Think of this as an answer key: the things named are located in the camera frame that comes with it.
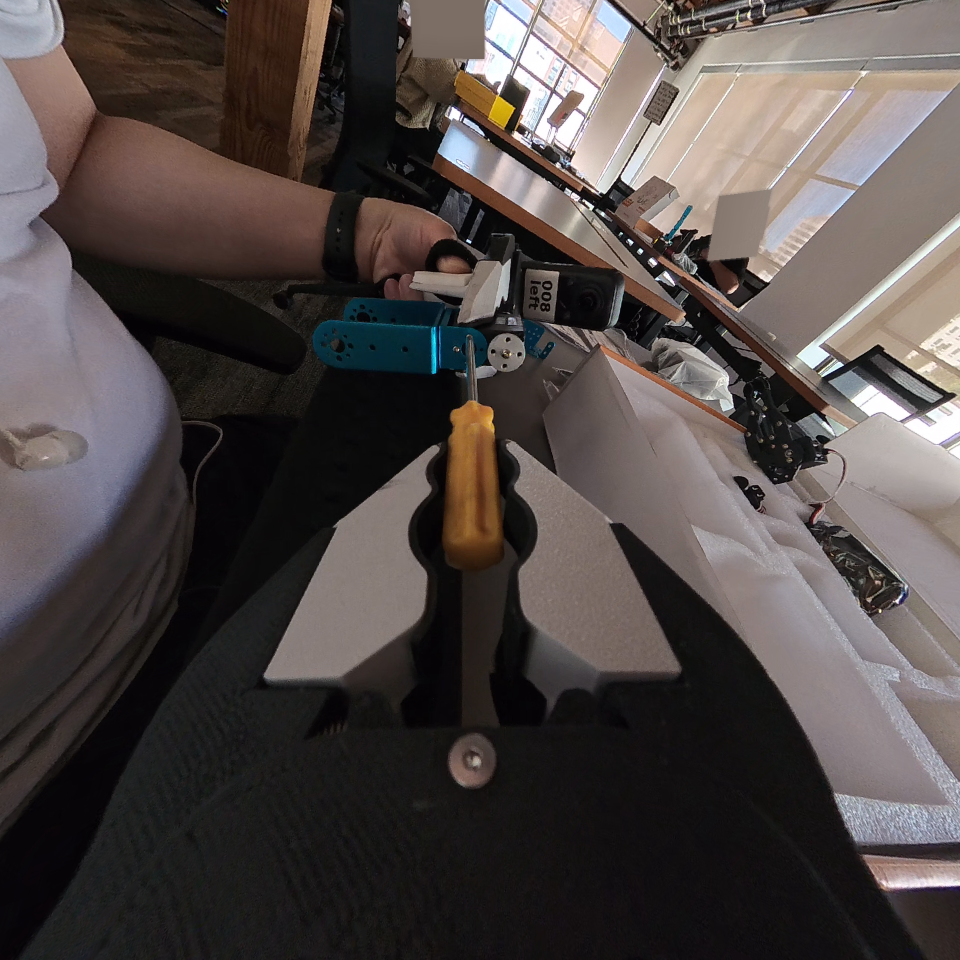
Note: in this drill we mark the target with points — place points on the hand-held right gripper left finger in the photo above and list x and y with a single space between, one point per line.
352 600

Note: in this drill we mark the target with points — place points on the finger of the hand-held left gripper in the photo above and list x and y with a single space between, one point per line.
491 289

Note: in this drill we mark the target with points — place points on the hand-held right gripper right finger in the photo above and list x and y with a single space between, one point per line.
592 600

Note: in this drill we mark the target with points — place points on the blue toy robot arm segment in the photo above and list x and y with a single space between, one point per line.
382 349

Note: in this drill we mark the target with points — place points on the person's left forearm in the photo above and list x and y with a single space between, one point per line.
187 202

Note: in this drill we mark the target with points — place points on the person's left hand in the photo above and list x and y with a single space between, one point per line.
394 240

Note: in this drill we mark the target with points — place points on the long grey wood-edged table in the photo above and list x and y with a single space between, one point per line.
510 187

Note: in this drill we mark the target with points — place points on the white box with red print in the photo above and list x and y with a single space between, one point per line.
651 199

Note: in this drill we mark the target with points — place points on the clear plastic bag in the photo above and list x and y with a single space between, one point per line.
690 371

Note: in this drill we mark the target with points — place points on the tablet on stand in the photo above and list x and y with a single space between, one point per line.
568 109

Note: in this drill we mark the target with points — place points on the small black robot part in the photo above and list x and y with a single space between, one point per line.
750 491

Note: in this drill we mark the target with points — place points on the yellow storage boxes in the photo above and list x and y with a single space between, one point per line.
484 97

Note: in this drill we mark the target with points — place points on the white foam packing box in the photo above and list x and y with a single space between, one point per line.
787 637

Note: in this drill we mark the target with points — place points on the standing sign board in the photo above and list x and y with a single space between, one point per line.
661 101

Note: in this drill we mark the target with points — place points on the narrow wood-edged table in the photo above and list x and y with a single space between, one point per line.
787 367

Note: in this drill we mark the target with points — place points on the black toy robot claw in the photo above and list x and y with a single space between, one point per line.
780 442

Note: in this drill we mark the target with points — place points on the silver antistatic bag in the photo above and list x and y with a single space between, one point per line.
862 570

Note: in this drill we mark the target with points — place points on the person's white t-shirt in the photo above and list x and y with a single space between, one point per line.
75 525

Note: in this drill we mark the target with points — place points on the wooden pillar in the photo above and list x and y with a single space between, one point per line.
274 75

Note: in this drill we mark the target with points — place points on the black ceiling pipes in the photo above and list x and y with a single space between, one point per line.
712 22

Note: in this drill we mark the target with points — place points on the black mesh chair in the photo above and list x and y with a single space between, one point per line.
892 382

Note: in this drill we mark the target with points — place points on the white foam block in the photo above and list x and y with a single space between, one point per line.
900 480

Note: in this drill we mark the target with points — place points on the cyan bracket part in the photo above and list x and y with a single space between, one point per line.
673 231

